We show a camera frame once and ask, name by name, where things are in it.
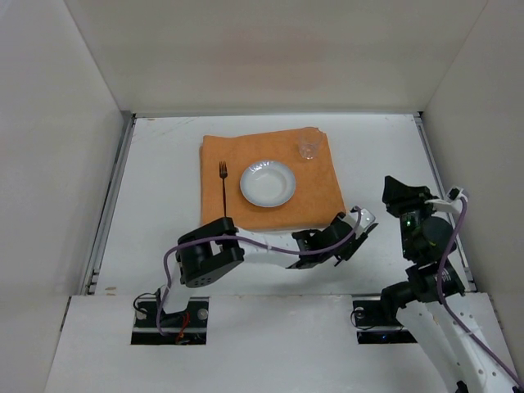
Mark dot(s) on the left aluminium table rail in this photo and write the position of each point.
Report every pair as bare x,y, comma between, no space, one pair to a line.
97,251

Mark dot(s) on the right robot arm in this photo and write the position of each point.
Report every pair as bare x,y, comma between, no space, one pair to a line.
432,302

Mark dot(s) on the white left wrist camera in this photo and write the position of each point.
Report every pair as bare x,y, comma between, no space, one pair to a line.
361,220

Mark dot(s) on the black fork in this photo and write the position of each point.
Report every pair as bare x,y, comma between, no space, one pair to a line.
223,173

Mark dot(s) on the clear drinking glass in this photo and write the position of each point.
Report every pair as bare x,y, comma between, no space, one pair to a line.
309,140

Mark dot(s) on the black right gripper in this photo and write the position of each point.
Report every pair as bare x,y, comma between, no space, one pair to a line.
408,201

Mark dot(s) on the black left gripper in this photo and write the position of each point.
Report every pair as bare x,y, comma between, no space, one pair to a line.
344,246

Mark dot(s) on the orange cloth placemat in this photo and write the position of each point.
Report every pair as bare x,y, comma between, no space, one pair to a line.
317,198

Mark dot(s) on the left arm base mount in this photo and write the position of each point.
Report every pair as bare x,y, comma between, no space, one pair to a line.
184,328

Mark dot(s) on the aluminium table rail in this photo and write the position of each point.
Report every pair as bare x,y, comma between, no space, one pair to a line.
458,258
97,251

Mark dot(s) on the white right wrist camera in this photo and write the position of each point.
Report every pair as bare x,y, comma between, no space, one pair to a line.
451,203

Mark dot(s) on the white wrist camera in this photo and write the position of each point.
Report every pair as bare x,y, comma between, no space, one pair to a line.
361,220
451,203

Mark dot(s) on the right aluminium table rail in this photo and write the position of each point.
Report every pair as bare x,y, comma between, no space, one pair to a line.
458,258

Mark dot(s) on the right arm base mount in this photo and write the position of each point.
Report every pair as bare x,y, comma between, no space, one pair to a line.
374,327

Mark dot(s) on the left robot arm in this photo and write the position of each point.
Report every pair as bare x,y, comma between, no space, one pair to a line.
206,254

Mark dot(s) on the white round plate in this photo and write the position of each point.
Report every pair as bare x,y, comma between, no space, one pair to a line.
268,184

